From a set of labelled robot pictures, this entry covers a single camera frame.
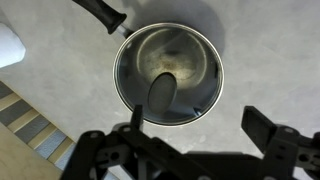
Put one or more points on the wooden slat-back chair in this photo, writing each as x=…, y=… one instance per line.
x=20, y=160

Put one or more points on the glass lid with black knob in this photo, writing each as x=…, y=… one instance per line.
x=186, y=46

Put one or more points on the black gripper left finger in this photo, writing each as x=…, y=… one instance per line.
x=136, y=116

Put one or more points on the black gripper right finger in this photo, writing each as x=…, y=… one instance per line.
x=258, y=125

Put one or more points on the white paper towel roll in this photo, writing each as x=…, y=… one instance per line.
x=9, y=46

